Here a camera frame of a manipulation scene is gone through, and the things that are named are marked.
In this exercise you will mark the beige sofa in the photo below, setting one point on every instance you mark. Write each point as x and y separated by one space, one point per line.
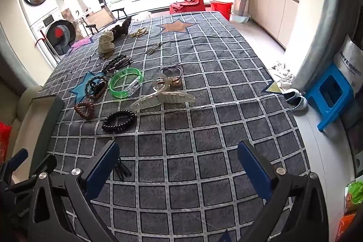
25 97

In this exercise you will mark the grey curtain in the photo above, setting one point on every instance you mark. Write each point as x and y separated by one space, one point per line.
317 18

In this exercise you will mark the gold hair clip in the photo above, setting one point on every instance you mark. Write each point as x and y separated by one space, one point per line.
139 32

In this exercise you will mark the green snack packet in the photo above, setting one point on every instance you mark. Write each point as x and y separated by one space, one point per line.
356 196

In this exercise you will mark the white printed bag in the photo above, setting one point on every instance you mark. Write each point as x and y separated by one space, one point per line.
348 60

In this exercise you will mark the white washing machine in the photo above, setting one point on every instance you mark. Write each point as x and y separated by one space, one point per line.
61 32

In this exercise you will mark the light blue basin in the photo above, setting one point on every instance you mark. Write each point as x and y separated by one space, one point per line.
241 18

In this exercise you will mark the dark brown scrunchie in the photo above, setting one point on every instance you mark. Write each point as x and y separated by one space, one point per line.
122 26

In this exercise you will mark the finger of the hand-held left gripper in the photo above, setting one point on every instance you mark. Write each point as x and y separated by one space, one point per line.
17 159

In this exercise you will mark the grey rimmed beige tray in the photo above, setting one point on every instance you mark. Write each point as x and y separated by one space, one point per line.
48 128

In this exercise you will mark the light blue slippers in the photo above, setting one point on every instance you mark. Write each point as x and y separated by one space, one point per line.
296 100

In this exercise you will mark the bronze hair clip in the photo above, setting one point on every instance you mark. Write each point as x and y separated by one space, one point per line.
153 48

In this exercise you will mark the red bucket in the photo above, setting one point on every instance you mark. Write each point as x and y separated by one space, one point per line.
221 8

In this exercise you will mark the blue plastic stool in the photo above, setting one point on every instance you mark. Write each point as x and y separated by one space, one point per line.
314 97

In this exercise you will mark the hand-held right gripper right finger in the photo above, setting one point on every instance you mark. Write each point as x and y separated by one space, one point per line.
255 171

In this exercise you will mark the beige cabinet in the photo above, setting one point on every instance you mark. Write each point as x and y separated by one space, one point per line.
272 3

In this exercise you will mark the orange snack packet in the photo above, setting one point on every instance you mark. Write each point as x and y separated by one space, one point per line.
346 226

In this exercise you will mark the green translucent bangle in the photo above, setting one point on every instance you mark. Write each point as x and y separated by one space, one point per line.
113 89

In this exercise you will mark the red embroidered cushion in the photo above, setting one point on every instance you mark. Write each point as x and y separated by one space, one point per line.
3 142

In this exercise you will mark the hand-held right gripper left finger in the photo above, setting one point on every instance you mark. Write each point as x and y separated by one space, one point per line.
103 164

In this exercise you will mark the black folding chair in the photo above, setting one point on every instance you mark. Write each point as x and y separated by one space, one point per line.
99 18

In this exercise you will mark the beige polka-dot scrunchie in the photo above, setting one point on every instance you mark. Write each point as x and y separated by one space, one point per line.
106 43

